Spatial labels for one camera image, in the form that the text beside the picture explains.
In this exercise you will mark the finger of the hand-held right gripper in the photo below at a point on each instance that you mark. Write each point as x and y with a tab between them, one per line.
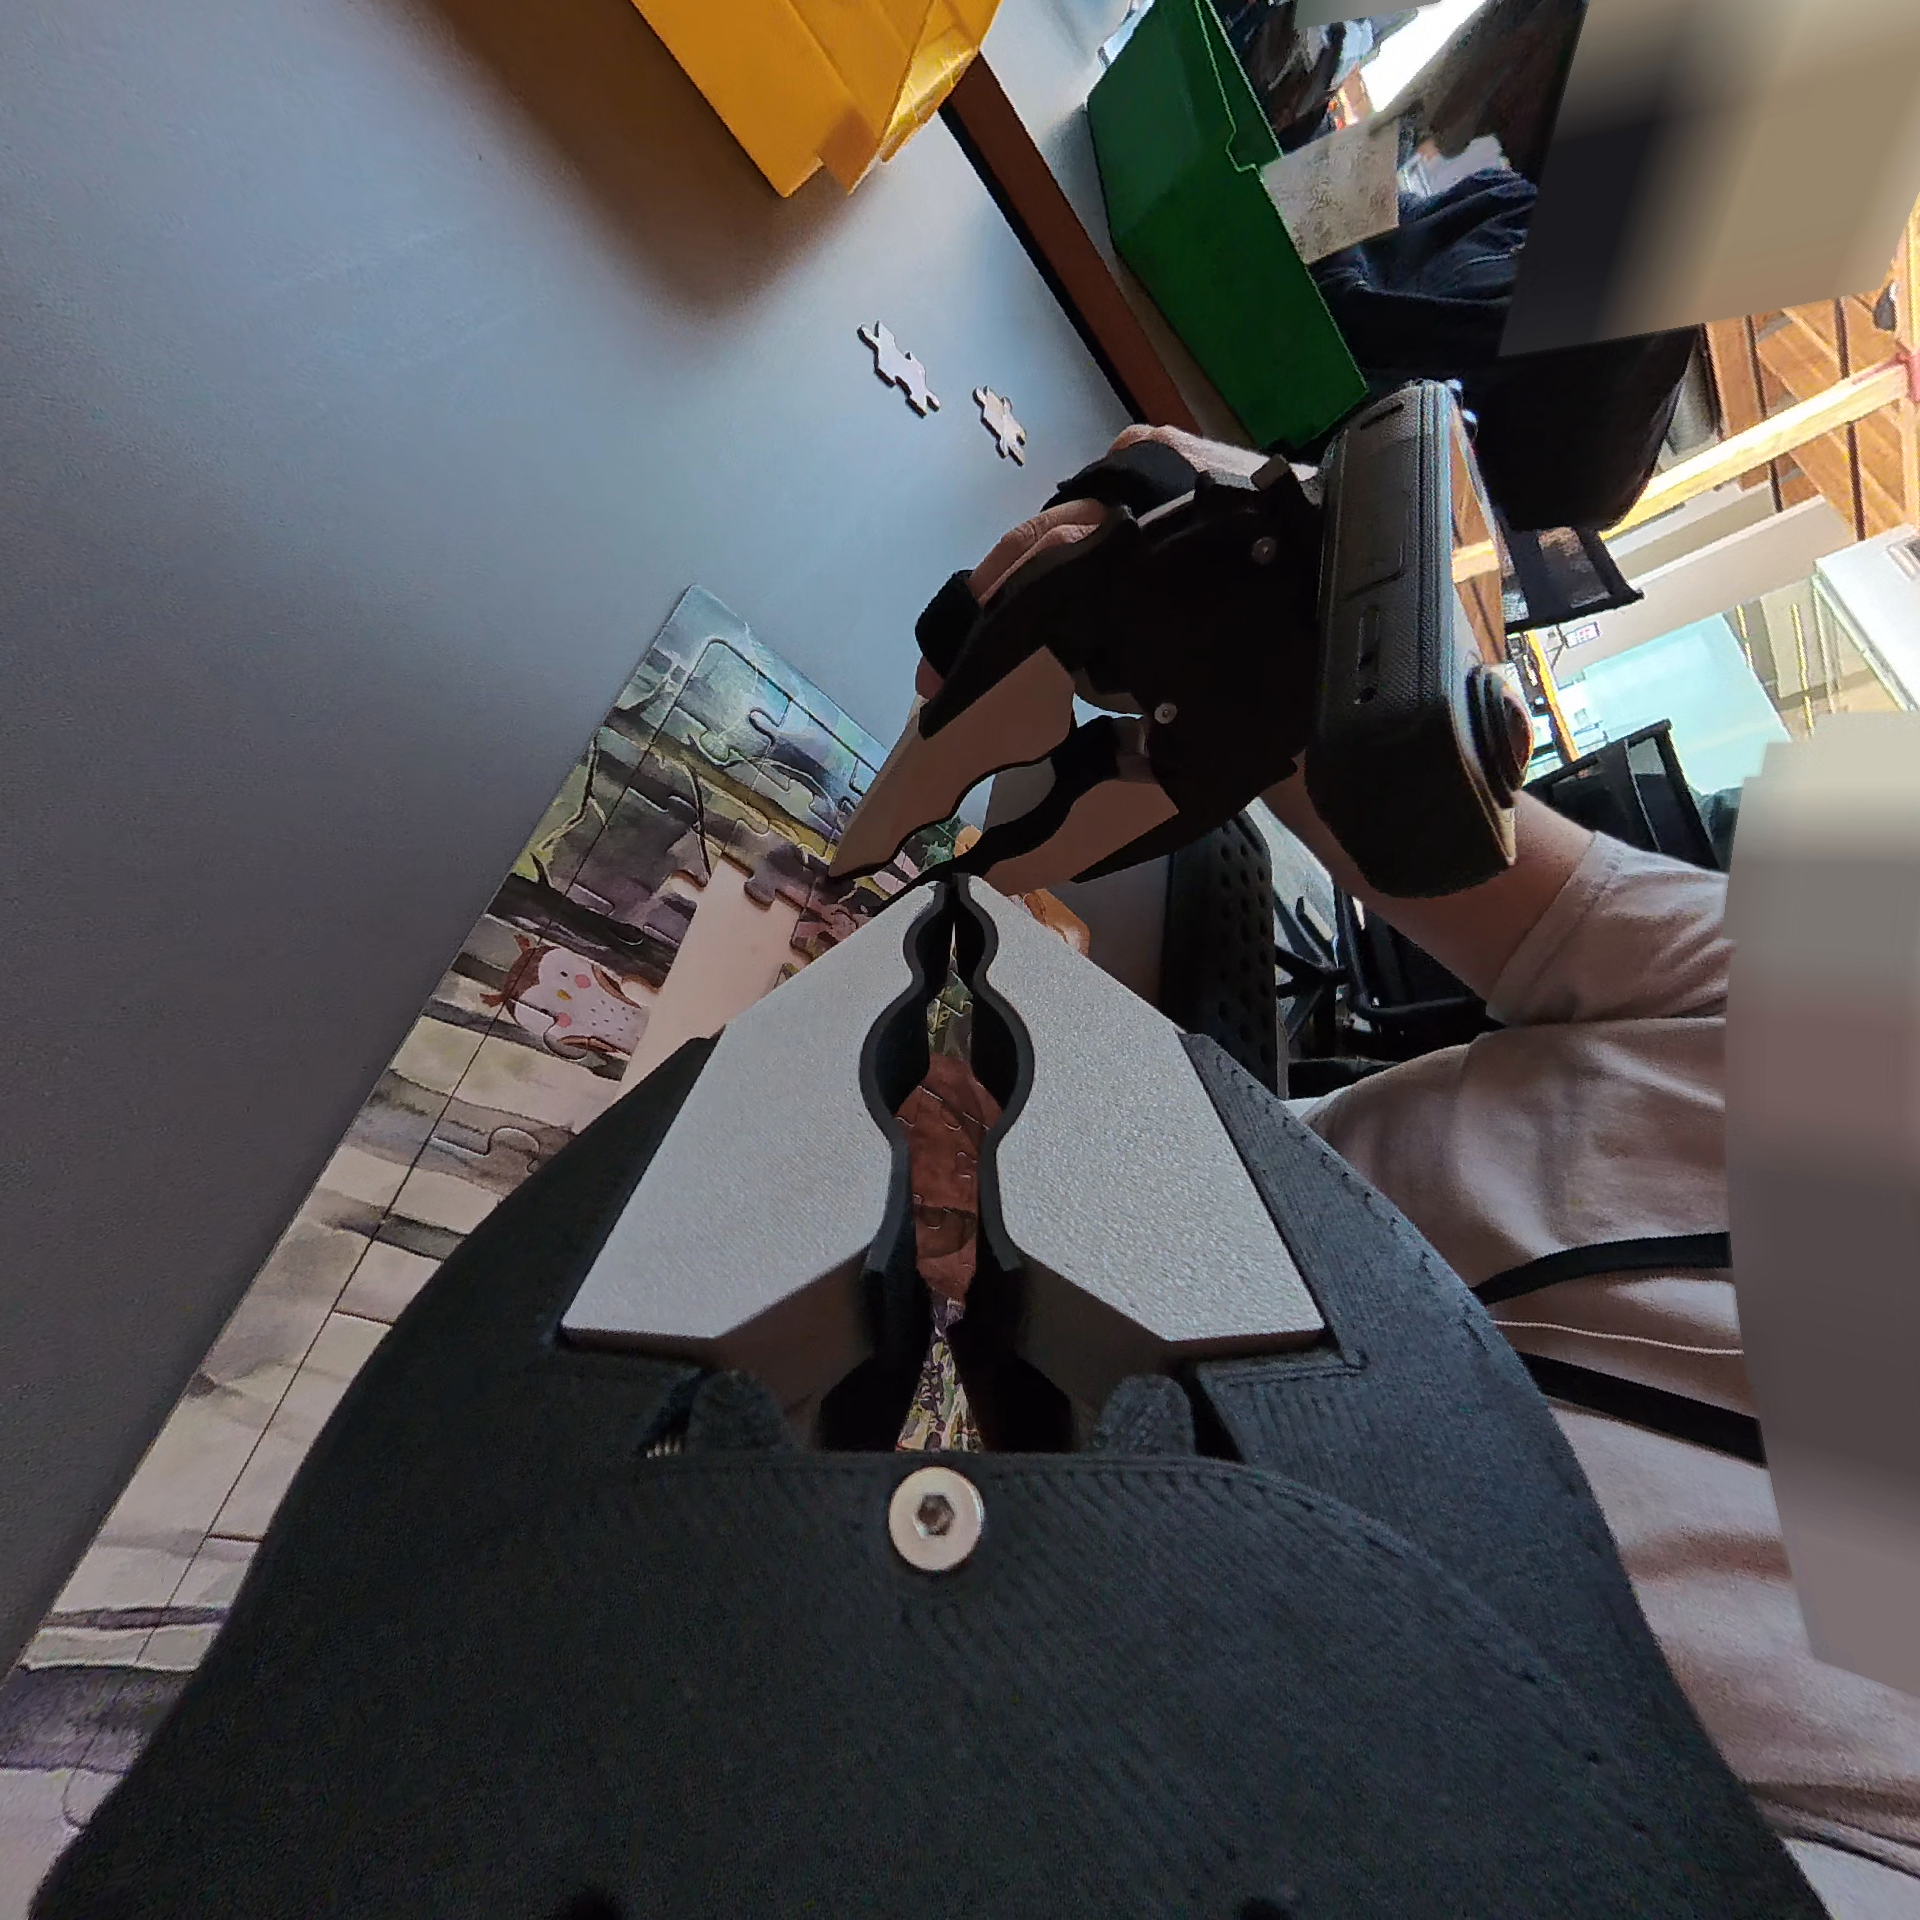
1110	810
930	781

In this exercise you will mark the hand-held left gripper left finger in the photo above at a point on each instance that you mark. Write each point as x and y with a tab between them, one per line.
737	1200

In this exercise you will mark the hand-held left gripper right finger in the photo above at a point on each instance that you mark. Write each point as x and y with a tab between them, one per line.
1155	1200

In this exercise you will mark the animal jigsaw puzzle board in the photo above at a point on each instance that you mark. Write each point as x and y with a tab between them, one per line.
452	1079

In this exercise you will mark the wood-edged grey desk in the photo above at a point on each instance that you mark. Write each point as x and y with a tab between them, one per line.
1080	253

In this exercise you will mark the person's right hand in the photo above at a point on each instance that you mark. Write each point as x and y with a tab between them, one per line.
1052	540

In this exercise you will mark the black perforated pad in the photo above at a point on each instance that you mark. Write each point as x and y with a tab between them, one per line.
1224	960

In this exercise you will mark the pale lilac jigsaw piece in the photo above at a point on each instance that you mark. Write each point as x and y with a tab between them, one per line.
899	367

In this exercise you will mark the large green plastic bin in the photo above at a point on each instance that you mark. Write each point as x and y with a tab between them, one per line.
1214	225

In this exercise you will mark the yellow plastic bin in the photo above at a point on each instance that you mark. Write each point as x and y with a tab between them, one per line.
811	73

